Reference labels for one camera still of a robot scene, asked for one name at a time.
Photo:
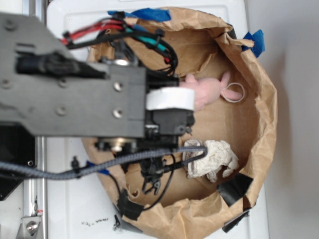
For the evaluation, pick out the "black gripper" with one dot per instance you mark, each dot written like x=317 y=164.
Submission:
x=169 y=114

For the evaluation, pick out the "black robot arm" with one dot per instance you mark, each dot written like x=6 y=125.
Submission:
x=112 y=80

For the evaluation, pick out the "pink plush bunny toy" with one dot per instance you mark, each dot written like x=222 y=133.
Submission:
x=208 y=90

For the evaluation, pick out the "brown paper-lined cardboard bin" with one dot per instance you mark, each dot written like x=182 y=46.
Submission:
x=195 y=208

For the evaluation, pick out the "white crumpled paper ball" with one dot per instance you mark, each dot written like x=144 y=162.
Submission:
x=219 y=157

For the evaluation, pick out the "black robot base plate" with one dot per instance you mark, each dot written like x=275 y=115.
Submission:
x=16 y=146

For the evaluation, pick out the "aluminium extrusion rail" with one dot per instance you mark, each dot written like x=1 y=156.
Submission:
x=35 y=190

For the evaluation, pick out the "metal corner bracket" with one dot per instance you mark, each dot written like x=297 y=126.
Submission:
x=30 y=228

